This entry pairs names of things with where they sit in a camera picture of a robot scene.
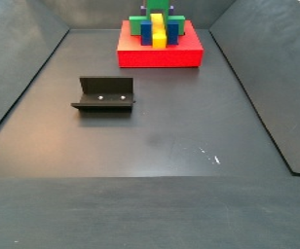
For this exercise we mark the green stepped arch block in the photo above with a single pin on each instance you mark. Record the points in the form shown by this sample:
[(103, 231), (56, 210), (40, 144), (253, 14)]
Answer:
[(155, 6)]

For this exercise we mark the black angled fixture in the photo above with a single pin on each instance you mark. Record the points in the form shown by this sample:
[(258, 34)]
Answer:
[(105, 93)]

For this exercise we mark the red base board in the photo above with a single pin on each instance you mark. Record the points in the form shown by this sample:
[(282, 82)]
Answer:
[(182, 55)]

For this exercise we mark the yellow long bar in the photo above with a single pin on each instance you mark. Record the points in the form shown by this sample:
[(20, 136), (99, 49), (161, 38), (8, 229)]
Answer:
[(159, 36)]

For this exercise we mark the blue block left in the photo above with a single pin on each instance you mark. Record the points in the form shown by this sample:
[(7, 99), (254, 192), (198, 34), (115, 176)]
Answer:
[(146, 33)]

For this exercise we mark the blue block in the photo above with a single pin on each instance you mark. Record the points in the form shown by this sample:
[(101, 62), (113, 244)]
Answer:
[(146, 33), (171, 32)]

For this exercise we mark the blue block right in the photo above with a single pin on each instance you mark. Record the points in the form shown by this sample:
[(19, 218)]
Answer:
[(171, 32)]

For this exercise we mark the purple block left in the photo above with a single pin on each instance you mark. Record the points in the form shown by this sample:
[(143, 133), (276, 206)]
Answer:
[(142, 10)]

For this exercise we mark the purple block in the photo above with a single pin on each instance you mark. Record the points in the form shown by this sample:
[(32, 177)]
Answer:
[(142, 10), (171, 10)]

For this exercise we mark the purple block right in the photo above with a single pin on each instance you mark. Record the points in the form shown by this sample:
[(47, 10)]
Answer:
[(171, 10)]

